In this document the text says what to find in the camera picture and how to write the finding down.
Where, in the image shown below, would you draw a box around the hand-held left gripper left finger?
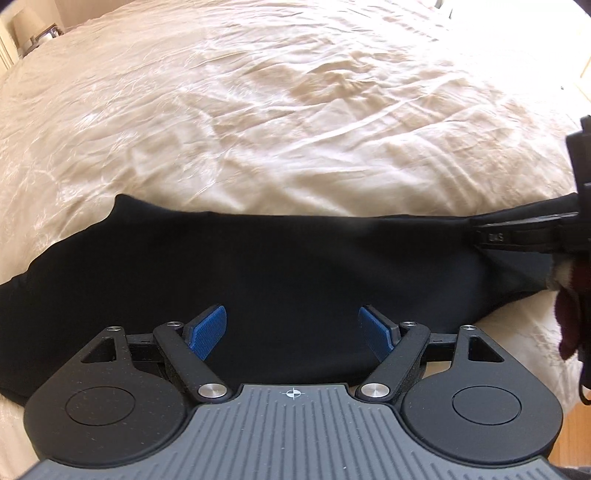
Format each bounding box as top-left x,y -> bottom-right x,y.
79,305 -> 230,401

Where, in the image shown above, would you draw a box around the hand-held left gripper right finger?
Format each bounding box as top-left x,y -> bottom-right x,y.
358,305 -> 505,401

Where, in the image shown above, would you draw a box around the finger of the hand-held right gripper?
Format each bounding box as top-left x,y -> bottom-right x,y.
473,228 -> 561,256
470,213 -> 581,229

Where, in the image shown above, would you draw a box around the black pants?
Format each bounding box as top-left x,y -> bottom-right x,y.
0,194 -> 583,408

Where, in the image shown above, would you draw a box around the cream embroidered bedspread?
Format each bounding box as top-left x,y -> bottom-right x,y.
0,0 -> 591,462

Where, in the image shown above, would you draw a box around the bedside lamp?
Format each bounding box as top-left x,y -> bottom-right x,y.
9,8 -> 43,49

